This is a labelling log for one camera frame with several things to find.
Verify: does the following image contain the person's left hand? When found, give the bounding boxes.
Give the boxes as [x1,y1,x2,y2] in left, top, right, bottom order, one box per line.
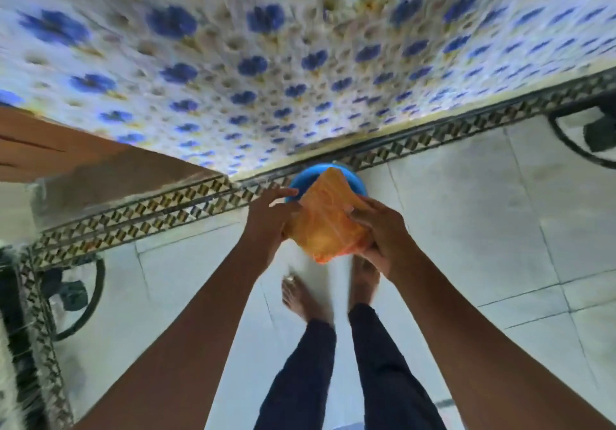
[242,185,303,272]

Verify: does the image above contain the person's right hand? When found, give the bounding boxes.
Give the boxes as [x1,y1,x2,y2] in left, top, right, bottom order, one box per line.
[344,196,425,284]

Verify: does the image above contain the orange cloth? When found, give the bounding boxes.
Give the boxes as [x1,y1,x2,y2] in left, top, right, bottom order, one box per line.
[283,167,377,265]

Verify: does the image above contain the person's left forearm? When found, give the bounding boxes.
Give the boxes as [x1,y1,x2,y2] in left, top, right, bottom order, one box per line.
[72,241,285,430]

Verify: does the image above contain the person's right forearm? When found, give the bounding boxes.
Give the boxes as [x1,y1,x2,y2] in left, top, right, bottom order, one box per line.
[385,250,616,430]

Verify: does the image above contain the blue plastic basin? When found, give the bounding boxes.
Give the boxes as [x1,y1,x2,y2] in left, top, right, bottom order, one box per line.
[284,163,369,204]

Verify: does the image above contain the person's right foot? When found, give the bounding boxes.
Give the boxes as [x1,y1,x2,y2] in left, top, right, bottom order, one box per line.
[348,254,381,308]

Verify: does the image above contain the person's foot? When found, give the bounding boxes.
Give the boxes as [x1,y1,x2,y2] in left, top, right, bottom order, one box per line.
[281,274,334,325]
[348,254,381,308]

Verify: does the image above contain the person's left foot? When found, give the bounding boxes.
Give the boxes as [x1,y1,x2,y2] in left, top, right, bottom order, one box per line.
[281,274,334,325]

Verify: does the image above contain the dark blue trousers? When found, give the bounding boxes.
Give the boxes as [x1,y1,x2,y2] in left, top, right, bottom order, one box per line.
[253,303,447,430]

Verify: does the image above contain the brown wooden door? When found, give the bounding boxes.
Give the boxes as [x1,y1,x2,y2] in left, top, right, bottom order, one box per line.
[0,106,223,186]

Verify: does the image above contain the black ring stand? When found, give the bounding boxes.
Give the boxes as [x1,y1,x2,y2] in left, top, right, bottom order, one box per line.
[39,255,107,342]
[547,92,616,171]

